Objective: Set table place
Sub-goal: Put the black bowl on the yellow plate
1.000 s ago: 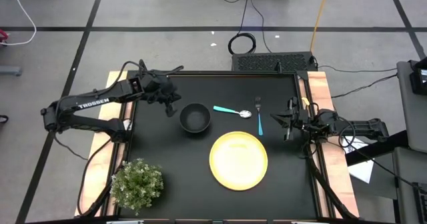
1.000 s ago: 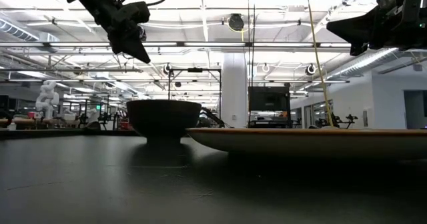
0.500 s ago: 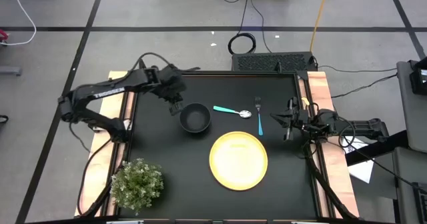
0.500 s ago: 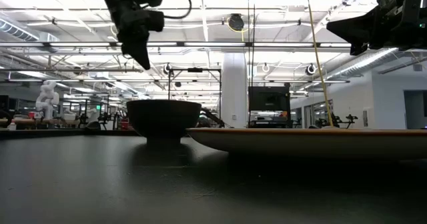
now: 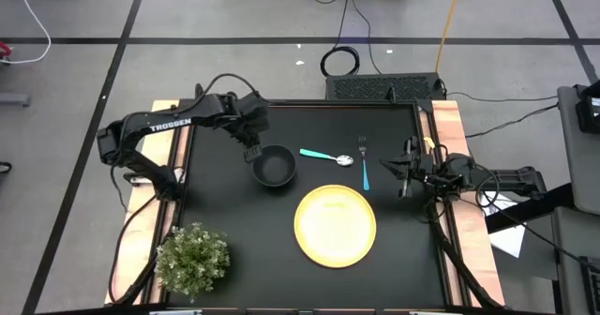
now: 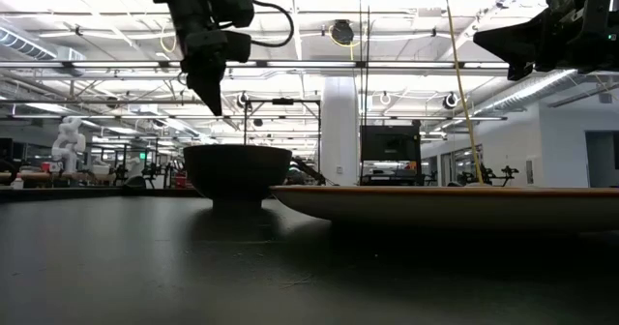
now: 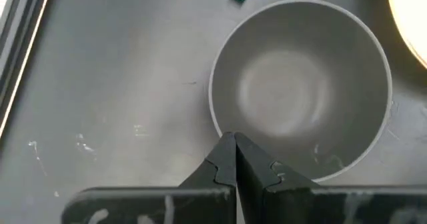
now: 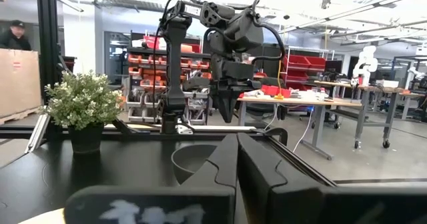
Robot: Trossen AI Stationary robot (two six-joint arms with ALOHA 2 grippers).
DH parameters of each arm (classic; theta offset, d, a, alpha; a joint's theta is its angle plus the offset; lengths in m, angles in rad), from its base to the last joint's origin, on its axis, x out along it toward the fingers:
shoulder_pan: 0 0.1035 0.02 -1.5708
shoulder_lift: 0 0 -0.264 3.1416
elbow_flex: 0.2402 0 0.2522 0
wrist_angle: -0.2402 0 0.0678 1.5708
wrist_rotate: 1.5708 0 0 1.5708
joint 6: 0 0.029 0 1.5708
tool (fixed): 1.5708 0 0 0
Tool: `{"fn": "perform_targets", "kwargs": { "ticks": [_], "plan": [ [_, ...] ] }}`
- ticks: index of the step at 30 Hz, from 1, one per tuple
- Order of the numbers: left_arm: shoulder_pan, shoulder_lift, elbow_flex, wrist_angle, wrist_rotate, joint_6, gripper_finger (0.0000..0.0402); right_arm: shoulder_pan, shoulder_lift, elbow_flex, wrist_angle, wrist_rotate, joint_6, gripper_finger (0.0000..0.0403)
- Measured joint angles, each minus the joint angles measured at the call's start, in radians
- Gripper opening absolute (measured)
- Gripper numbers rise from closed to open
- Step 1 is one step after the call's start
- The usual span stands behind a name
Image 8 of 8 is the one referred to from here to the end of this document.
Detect white cable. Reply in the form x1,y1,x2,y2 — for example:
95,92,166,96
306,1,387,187
292,109,315,153

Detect wooden top workbench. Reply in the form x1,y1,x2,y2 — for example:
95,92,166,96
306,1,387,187
313,80,427,150
236,95,364,161

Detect red bins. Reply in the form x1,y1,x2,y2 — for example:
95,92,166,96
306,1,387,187
261,85,293,99

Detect dark grey ceramic bowl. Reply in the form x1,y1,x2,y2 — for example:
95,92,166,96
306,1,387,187
171,143,218,185

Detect shelf rack with orange bins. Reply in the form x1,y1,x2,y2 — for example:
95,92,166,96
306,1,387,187
125,45,214,124

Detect wooden pallet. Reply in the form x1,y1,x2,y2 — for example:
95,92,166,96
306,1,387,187
0,107,41,125

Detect rack with red bins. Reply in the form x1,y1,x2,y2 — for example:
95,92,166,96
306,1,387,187
282,45,336,92

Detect person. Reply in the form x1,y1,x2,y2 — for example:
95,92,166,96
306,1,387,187
0,19,33,51

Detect yellow hanging cable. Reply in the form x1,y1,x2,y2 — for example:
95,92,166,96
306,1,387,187
274,59,284,101

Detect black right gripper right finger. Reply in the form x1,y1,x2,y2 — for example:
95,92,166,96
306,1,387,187
237,133,336,224

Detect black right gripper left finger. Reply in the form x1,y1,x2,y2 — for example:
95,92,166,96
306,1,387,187
181,133,240,198

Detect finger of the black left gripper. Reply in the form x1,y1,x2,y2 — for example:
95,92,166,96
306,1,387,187
212,91,230,123
228,89,243,123

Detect large cardboard box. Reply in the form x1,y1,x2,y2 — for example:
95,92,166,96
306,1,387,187
0,48,43,118

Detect green potted plant black pot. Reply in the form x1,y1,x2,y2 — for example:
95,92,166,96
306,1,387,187
39,69,126,155

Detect silver aluminium bar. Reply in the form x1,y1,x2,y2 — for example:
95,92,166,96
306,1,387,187
24,113,51,155

